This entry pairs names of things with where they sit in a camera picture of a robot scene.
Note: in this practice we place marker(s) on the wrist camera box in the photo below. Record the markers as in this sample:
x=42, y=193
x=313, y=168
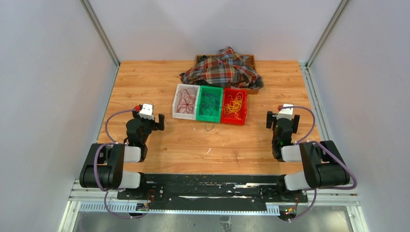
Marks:
x=146, y=111
x=285, y=111

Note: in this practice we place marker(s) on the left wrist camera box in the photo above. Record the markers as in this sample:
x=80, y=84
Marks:
x=146, y=111

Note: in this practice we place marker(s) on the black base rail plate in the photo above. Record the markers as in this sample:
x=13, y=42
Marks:
x=214, y=193

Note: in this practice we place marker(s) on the plaid flannel shirt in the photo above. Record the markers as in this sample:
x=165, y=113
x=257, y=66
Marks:
x=227, y=68

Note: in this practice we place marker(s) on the white plastic bin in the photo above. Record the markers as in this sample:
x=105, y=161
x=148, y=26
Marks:
x=185, y=102

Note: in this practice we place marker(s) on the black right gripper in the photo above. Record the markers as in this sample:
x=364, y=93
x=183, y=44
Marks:
x=271, y=119

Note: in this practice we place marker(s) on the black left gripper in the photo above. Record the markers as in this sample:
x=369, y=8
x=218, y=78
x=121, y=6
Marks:
x=159, y=126

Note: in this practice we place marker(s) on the wooden tray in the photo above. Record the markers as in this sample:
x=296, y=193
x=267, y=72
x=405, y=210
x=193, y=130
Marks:
x=250, y=62

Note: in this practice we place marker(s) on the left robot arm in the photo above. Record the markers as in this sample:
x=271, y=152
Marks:
x=104, y=165

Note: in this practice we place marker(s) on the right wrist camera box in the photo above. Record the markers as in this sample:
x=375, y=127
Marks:
x=285, y=111

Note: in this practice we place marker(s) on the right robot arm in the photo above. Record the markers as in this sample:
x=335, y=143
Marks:
x=323, y=166

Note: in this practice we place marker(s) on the green plastic bin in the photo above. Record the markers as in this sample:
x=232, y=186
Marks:
x=210, y=104

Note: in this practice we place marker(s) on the red plastic bin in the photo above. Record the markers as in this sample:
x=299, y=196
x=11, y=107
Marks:
x=234, y=106

